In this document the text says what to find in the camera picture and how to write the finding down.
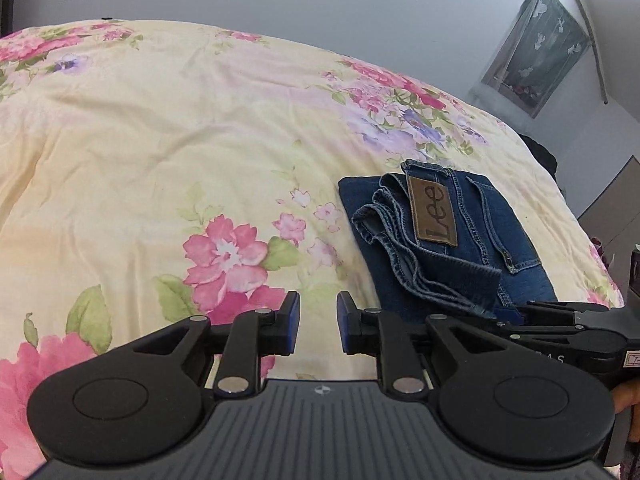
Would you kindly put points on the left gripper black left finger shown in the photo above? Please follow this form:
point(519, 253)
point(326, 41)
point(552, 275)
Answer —
point(252, 336)

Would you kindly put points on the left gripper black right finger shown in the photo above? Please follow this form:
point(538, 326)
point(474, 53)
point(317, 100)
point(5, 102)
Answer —
point(382, 335)

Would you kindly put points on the blue denim jeans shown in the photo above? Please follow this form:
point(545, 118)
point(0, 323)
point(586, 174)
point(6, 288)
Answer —
point(442, 240)

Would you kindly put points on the black clothing pile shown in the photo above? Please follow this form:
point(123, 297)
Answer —
point(542, 155)

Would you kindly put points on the person's right hand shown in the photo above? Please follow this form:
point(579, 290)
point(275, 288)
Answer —
point(626, 395)

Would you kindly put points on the beige wardrobe door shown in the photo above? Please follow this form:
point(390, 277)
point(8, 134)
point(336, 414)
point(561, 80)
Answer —
point(613, 217)

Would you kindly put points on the floral yellow bed quilt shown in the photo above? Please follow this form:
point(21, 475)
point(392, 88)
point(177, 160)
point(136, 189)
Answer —
point(155, 170)

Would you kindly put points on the grey window curtain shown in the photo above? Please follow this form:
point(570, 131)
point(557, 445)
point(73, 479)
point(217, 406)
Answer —
point(543, 45)

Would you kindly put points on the white pipe on wall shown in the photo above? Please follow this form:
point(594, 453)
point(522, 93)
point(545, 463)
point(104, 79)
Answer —
point(583, 12)

